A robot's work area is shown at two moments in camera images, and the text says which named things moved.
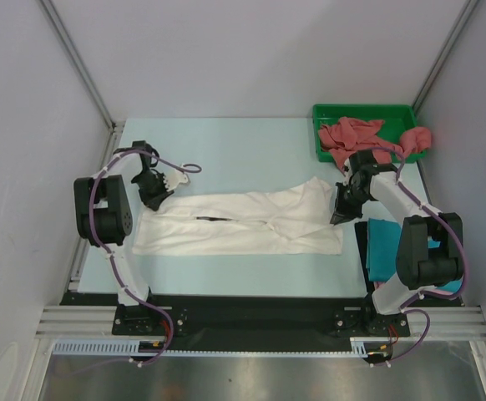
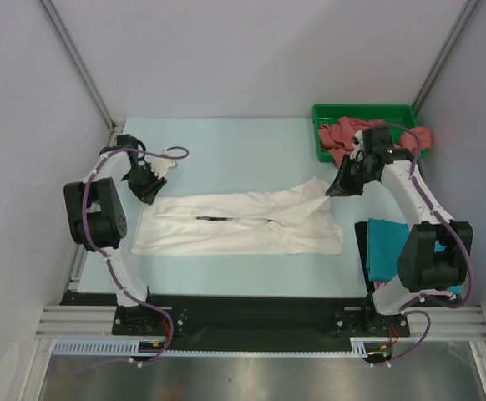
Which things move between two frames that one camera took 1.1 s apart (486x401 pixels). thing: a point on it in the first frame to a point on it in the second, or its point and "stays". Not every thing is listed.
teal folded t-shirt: x=383 y=238 stays
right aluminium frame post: x=445 y=57 stays
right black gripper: x=342 y=213 to x=342 y=186
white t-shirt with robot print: x=292 y=219 stays
